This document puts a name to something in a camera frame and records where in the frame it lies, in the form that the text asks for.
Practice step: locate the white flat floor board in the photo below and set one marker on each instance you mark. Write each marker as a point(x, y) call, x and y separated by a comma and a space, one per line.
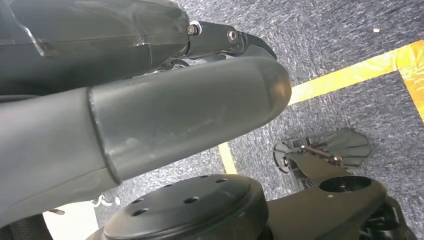
point(71, 223)

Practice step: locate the black robot foot plate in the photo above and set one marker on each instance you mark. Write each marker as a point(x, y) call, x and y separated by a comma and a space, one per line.
point(348, 145)

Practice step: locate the yellow floor tape strip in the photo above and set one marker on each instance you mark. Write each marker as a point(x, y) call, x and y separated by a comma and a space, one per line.
point(228, 159)
point(415, 86)
point(351, 73)

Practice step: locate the dark ribbed left arm sleeve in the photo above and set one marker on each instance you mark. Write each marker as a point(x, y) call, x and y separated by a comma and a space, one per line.
point(28, 230)

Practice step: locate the small white floor clip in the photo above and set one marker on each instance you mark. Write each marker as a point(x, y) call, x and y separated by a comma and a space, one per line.
point(102, 201)

